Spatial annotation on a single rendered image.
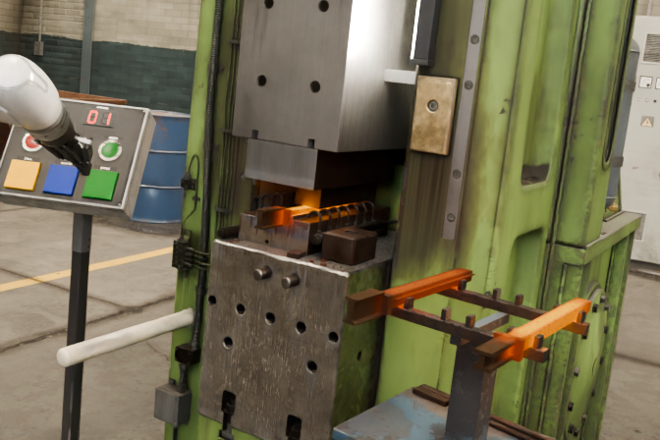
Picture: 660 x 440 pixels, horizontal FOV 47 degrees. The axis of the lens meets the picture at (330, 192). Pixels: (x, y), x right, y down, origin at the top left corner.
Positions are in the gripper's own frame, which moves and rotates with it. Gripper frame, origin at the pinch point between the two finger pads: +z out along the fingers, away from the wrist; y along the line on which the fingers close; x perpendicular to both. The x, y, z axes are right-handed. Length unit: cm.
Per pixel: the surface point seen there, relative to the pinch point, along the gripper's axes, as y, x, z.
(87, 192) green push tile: -2.3, -2.5, 12.4
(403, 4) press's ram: 68, 51, -2
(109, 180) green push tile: 2.2, 1.5, 12.4
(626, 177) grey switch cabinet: 261, 218, 435
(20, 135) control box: -24.0, 10.9, 13.2
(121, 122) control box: 0.8, 17.8, 13.1
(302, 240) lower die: 52, -8, 10
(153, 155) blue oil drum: -123, 170, 397
